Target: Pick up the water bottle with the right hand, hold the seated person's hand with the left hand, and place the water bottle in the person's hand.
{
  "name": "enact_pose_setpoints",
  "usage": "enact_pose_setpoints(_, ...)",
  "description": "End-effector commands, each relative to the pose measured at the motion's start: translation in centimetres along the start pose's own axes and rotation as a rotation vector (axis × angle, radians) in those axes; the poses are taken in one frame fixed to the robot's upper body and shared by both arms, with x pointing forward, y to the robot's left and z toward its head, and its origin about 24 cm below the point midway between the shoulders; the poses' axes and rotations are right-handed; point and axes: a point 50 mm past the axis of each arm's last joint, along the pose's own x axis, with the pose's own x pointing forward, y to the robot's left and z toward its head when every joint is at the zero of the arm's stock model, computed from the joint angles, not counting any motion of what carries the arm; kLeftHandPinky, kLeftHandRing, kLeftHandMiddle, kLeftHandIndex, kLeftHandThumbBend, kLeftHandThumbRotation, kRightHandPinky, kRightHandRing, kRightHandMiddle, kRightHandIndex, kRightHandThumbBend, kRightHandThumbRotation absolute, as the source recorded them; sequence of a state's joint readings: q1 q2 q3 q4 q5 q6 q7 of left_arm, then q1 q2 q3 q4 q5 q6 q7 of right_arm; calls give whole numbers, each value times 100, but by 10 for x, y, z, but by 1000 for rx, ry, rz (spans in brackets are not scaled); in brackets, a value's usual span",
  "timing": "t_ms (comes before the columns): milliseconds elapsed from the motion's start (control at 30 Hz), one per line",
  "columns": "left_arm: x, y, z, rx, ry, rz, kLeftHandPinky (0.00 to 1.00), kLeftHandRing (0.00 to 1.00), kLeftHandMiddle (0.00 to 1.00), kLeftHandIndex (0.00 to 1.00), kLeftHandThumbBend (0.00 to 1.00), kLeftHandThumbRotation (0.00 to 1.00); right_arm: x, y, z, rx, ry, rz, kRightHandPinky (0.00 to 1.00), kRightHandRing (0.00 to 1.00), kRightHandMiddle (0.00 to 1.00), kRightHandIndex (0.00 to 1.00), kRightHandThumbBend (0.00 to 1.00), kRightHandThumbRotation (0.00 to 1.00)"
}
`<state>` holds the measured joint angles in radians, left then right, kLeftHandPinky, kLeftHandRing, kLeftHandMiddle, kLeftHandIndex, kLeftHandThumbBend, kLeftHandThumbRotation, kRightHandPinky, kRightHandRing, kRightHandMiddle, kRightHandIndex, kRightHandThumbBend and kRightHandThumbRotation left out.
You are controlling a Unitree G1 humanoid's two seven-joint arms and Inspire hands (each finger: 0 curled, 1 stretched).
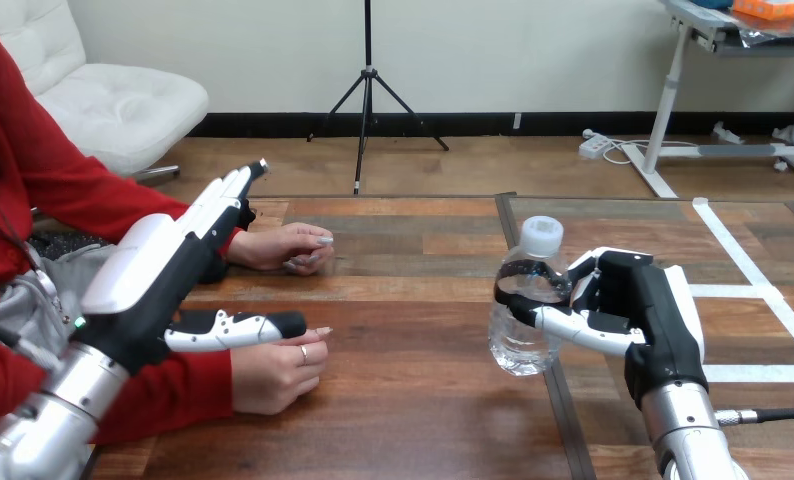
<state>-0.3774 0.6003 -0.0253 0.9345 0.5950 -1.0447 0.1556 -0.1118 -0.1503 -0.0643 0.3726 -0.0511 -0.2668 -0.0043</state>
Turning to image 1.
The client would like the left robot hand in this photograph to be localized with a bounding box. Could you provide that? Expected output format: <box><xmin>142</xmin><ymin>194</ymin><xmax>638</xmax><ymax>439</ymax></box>
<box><xmin>70</xmin><ymin>158</ymin><xmax>308</xmax><ymax>377</ymax></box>

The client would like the black cable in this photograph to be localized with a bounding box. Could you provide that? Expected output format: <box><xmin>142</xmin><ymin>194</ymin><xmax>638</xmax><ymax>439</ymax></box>
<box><xmin>714</xmin><ymin>407</ymin><xmax>794</xmax><ymax>426</ymax></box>

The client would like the black tripod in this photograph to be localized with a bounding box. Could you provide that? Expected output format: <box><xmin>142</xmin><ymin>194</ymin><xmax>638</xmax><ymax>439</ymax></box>
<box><xmin>306</xmin><ymin>0</ymin><xmax>450</xmax><ymax>196</ymax></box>

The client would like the orange thing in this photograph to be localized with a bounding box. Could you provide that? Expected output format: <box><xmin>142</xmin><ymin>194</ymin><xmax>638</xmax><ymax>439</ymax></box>
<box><xmin>732</xmin><ymin>0</ymin><xmax>794</xmax><ymax>21</ymax></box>

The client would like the person's body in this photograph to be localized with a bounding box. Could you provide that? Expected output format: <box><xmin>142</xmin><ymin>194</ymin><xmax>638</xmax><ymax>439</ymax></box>
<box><xmin>0</xmin><ymin>5</ymin><xmax>133</xmax><ymax>372</ymax></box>

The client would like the person's forearm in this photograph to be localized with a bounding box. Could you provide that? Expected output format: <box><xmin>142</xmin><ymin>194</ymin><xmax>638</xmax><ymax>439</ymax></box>
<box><xmin>0</xmin><ymin>328</ymin><xmax>235</xmax><ymax>446</ymax></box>
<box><xmin>35</xmin><ymin>153</ymin><xmax>243</xmax><ymax>258</ymax></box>

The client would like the white power strip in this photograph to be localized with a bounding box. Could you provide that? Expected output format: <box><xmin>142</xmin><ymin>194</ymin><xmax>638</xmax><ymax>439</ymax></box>
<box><xmin>578</xmin><ymin>135</ymin><xmax>613</xmax><ymax>160</ymax></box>

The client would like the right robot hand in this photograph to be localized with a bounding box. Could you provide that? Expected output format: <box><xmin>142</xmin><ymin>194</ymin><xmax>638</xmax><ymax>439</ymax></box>
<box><xmin>493</xmin><ymin>246</ymin><xmax>710</xmax><ymax>409</ymax></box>

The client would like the person's hand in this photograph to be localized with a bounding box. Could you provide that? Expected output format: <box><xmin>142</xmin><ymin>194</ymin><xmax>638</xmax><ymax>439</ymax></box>
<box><xmin>229</xmin><ymin>327</ymin><xmax>335</xmax><ymax>417</ymax></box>
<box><xmin>227</xmin><ymin>223</ymin><xmax>336</xmax><ymax>277</ymax></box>

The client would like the white desk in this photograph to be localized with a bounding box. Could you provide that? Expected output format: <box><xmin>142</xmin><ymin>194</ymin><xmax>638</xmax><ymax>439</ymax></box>
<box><xmin>620</xmin><ymin>0</ymin><xmax>794</xmax><ymax>200</ymax></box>

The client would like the clear water bottle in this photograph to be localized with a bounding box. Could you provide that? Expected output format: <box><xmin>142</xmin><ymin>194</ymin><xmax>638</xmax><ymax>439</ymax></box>
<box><xmin>488</xmin><ymin>215</ymin><xmax>573</xmax><ymax>378</ymax></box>

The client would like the tangle of cables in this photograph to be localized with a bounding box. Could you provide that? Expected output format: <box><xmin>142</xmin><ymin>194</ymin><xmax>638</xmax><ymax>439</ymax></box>
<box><xmin>581</xmin><ymin>128</ymin><xmax>702</xmax><ymax>166</ymax></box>

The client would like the white cushioned chair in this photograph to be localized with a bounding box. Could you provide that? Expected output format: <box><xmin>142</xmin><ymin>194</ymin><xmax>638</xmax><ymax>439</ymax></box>
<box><xmin>0</xmin><ymin>0</ymin><xmax>210</xmax><ymax>185</ymax></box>

